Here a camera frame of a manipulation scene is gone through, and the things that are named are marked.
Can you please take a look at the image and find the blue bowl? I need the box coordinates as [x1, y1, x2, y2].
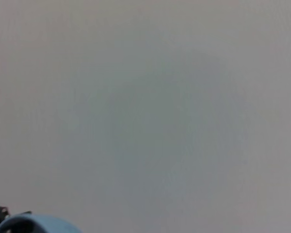
[0, 213, 83, 233]

